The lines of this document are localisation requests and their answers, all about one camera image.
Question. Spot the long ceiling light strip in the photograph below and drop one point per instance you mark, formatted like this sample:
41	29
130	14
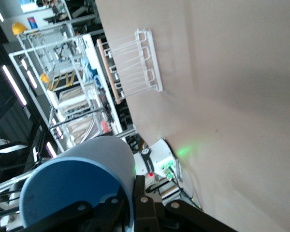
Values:
13	84

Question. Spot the white frame shelving rack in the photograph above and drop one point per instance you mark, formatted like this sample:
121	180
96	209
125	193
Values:
91	72

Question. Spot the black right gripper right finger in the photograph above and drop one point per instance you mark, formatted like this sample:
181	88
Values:
147	215

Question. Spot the table cover sheet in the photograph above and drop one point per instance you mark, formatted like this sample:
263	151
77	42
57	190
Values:
232	96

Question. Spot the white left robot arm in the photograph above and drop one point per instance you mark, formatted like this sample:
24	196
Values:
159	154

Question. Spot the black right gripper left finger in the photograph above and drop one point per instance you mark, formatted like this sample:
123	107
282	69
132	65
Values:
87	217

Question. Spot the blue and red poster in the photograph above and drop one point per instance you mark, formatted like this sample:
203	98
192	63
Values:
32	23

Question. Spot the yellow hard hat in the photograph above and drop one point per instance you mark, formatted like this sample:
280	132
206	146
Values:
44	78
18	28

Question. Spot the blue plastic cup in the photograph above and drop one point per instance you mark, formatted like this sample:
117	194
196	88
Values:
99	149

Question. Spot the blue cloth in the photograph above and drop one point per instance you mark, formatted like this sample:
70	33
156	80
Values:
90	71

